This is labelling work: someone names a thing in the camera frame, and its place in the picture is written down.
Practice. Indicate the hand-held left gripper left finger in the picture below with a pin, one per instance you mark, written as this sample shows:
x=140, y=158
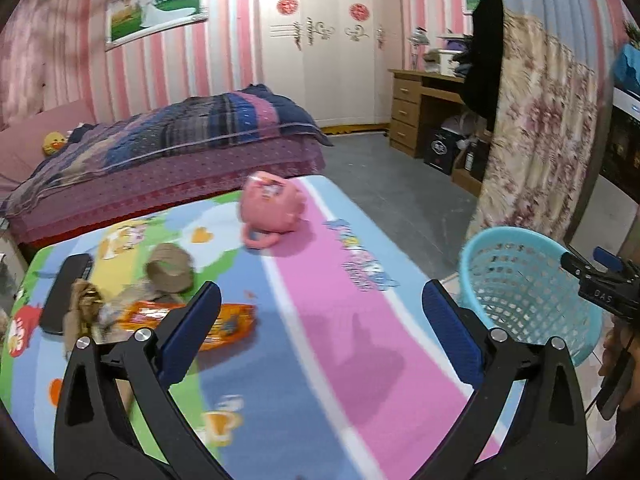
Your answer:
x=192, y=330

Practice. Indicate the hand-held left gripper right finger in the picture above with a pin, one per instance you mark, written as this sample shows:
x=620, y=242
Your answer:
x=450, y=330

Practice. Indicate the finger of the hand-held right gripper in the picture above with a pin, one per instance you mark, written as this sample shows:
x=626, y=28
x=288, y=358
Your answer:
x=610, y=259
x=580, y=267

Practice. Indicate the orange snack packet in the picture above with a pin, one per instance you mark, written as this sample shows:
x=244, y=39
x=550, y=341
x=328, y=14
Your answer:
x=235, y=322

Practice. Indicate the blue plastic basket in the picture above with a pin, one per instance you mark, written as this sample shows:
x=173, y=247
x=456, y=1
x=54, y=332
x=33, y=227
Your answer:
x=525, y=280

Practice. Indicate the small round container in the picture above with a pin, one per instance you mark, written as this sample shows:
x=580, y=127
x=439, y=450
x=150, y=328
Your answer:
x=170, y=270

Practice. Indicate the grey wrapper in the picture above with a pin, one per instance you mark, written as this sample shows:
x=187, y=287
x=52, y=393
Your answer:
x=120, y=307

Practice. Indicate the brown paper bag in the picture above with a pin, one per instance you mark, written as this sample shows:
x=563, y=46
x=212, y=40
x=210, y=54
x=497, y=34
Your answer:
x=80, y=310

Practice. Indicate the person's right hand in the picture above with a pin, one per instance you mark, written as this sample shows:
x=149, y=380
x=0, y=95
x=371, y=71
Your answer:
x=611, y=352

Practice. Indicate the cartoon printed tablecloth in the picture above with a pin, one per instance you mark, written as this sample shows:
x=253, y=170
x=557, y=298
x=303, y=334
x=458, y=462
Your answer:
x=325, y=360

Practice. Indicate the flat screen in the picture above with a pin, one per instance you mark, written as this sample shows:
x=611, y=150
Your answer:
x=622, y=125

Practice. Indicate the black phone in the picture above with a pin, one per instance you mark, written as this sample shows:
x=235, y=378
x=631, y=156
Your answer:
x=62, y=292

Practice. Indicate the pink cartoon cup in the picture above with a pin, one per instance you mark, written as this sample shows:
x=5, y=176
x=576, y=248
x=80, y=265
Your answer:
x=270, y=205

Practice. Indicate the blue and floral curtain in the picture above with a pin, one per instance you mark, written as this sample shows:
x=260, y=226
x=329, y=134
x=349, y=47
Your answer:
x=540, y=125

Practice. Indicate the bed with purple dotted skirt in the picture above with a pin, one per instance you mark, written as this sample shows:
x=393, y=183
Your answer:
x=175, y=180

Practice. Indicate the cardboard box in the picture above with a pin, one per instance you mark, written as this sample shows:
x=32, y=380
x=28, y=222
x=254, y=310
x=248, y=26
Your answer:
x=470, y=160

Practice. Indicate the black bag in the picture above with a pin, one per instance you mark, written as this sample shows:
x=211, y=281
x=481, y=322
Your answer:
x=440, y=150

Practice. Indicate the striped patchwork quilt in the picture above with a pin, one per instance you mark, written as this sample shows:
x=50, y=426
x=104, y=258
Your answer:
x=200, y=125

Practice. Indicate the wooden desk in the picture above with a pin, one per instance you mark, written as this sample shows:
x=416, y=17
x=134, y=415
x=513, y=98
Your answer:
x=415, y=110

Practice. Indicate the black hanging garment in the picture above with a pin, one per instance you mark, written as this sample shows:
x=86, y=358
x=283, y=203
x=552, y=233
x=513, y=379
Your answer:
x=485, y=60

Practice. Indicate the yellow duck plush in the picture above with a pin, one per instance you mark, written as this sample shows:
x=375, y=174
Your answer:
x=52, y=142

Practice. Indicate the white box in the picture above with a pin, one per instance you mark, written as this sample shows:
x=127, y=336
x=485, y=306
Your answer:
x=447, y=60

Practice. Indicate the pink covered headboard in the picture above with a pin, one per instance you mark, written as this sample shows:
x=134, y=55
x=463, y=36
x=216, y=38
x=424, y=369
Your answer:
x=40, y=120

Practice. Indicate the desk lamp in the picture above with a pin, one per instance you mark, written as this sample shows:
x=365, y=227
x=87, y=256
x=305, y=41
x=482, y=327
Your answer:
x=417, y=40

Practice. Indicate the white wardrobe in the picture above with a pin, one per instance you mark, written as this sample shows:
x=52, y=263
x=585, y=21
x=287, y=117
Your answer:
x=325, y=60

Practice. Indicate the long pink curtain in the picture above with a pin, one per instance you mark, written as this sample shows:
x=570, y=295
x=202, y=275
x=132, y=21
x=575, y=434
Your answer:
x=35, y=50

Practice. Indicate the framed wedding picture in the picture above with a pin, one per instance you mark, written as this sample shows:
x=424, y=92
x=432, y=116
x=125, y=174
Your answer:
x=157, y=7

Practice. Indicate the red round wardrobe decal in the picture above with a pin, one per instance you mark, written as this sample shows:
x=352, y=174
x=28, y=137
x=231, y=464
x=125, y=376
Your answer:
x=358, y=11
x=286, y=5

